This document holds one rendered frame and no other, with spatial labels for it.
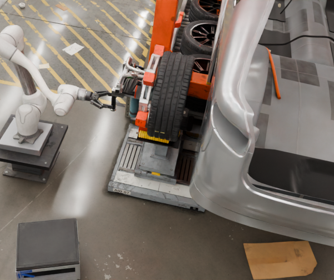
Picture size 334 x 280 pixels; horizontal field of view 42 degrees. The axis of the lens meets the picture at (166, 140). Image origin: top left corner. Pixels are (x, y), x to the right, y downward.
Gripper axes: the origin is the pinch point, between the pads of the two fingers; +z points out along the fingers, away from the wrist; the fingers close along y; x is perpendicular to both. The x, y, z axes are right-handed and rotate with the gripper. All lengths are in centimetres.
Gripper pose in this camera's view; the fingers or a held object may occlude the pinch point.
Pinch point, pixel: (113, 101)
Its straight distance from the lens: 322.5
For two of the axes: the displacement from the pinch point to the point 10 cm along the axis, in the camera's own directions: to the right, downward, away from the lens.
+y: -1.7, 6.8, -7.1
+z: 9.8, 2.1, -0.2
